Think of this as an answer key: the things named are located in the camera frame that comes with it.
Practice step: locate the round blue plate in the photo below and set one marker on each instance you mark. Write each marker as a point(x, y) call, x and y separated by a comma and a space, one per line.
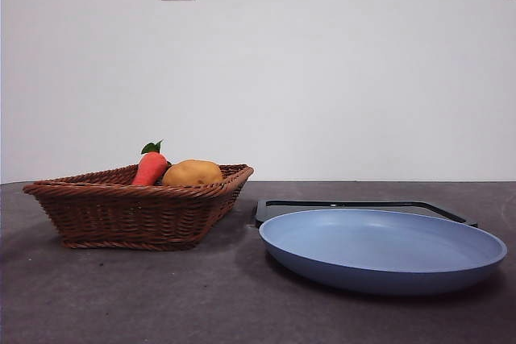
point(383, 255)

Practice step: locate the black rectangular tray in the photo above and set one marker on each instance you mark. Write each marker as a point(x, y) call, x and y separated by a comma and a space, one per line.
point(282, 206)

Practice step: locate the yellow-brown potato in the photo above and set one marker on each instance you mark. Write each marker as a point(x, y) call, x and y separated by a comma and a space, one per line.
point(193, 172)

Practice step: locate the orange carrot with green leaf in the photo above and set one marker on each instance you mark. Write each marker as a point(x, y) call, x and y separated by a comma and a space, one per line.
point(150, 168)

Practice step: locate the brown wicker basket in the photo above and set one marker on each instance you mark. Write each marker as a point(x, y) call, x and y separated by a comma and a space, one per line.
point(121, 215)

